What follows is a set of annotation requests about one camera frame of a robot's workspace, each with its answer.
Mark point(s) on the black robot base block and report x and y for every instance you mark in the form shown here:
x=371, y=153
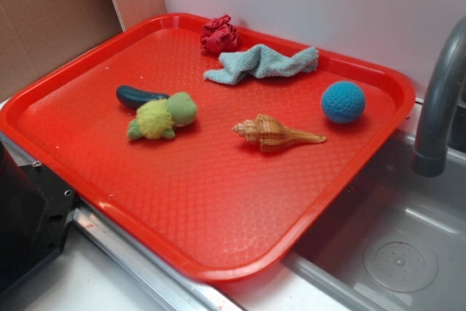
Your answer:
x=37, y=207

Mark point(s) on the light blue cloth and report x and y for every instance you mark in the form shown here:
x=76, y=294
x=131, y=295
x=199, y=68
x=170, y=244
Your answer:
x=261, y=62

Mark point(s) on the red plastic tray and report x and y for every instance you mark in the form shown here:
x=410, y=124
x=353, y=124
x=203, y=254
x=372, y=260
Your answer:
x=207, y=202

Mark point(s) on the brown striped conch shell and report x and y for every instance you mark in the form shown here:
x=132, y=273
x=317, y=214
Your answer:
x=270, y=135

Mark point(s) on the green plush turtle toy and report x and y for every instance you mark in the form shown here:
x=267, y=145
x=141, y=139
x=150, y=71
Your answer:
x=159, y=118

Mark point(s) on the crumpled red paper ball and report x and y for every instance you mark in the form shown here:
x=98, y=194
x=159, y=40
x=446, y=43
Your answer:
x=219, y=35

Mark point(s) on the dark green toy cucumber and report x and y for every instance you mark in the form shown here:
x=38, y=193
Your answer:
x=134, y=98

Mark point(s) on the blue dimpled ball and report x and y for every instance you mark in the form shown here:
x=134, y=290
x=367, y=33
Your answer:
x=343, y=102

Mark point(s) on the grey plastic sink basin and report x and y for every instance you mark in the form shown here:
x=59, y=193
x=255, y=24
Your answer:
x=392, y=240

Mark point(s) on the grey plastic faucet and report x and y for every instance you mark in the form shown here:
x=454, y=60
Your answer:
x=442, y=120

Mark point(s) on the brown cardboard panel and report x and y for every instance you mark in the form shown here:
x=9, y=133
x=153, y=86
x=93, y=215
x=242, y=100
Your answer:
x=38, y=36

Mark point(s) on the silver metal rail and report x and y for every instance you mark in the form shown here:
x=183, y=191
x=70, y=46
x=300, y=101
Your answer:
x=102, y=268

